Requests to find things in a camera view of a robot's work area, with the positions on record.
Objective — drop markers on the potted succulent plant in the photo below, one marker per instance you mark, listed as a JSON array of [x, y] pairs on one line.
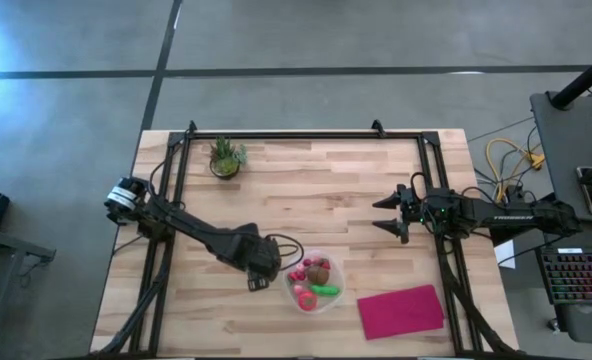
[[226, 160]]

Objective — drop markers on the grey side table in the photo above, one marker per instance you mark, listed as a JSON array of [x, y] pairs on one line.
[[1, 260]]

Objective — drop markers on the white paper sheet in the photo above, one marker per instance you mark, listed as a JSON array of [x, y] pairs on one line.
[[505, 254]]

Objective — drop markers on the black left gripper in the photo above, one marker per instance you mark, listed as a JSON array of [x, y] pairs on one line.
[[258, 257]]

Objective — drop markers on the black pole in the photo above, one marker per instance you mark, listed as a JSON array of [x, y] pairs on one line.
[[583, 77]]

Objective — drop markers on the red tomato toy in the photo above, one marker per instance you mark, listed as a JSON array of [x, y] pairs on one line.
[[307, 301]]

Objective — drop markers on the brown kiwi toy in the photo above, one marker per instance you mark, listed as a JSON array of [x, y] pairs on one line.
[[318, 275]]

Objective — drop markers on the pink peach toy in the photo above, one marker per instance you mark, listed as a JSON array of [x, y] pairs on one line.
[[298, 289], [317, 259]]

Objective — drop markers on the grey desk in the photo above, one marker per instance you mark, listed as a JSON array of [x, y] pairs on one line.
[[566, 150]]

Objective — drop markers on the backlit computer keyboard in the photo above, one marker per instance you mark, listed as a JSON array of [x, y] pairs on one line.
[[581, 275]]

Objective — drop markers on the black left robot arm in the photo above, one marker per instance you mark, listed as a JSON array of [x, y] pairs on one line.
[[186, 225]]

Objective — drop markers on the black aluminium table frame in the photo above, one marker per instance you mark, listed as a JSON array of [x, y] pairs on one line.
[[428, 160]]

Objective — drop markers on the magenta cloth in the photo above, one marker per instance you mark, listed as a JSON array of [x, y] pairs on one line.
[[401, 312]]

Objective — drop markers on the red cherry pair toy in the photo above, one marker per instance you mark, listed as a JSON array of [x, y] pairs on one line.
[[306, 263]]

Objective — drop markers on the green cucumber toy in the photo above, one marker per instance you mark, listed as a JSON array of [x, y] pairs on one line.
[[324, 289]]

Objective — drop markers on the red strawberry toy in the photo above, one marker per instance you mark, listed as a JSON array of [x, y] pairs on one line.
[[293, 276], [326, 264]]

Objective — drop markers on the clear plastic tupperware container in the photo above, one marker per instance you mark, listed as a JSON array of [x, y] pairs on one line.
[[338, 300]]

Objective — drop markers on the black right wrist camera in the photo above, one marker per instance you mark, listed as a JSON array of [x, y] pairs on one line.
[[441, 205]]

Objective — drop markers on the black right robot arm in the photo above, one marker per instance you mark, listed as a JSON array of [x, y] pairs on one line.
[[516, 215]]

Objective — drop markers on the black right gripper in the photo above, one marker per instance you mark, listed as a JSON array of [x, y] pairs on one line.
[[410, 212]]

